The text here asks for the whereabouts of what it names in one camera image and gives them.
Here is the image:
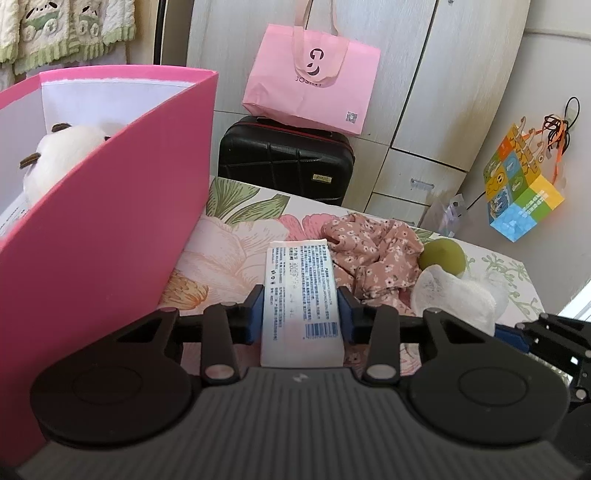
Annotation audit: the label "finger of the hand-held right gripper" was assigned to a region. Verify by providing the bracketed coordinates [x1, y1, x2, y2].
[494, 311, 591, 376]

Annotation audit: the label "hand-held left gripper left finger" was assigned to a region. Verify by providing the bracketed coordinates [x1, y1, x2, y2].
[115, 284, 266, 386]

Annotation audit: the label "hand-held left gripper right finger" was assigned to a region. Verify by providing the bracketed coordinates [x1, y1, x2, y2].
[337, 286, 497, 386]

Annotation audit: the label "white tissue pack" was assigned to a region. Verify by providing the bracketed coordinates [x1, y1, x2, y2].
[260, 237, 346, 368]

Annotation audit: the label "pink storage box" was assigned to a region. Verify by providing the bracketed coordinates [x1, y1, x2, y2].
[0, 66, 219, 457]

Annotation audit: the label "white brown plush toy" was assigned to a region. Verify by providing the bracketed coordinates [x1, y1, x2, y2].
[18, 122, 125, 208]

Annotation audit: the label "white mesh cloth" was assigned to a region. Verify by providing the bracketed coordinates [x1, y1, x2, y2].
[411, 264, 497, 335]

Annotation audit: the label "floral bed sheet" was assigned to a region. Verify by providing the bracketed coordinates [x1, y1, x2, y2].
[159, 175, 546, 370]

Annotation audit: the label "pink floral cloth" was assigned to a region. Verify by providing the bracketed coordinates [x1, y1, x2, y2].
[321, 213, 426, 317]

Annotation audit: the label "green ball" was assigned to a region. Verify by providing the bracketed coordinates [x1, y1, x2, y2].
[419, 239, 465, 279]

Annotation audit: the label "clear plastic bag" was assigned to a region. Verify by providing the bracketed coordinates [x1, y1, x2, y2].
[429, 194, 465, 238]

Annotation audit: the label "colourful paper gift bag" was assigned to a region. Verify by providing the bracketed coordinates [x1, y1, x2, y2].
[482, 122, 566, 243]

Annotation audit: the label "black suitcase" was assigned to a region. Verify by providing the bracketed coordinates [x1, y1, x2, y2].
[218, 115, 356, 208]

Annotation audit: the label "pink tote bag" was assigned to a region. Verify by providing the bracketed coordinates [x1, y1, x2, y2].
[242, 0, 382, 136]

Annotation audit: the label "light wooden wardrobe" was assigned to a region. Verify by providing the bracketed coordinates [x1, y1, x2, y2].
[185, 0, 532, 232]

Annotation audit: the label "cream green knit cardigan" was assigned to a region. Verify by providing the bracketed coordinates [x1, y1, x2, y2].
[0, 0, 138, 77]

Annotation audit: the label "orange black cords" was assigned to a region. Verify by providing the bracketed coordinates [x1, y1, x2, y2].
[540, 97, 583, 185]

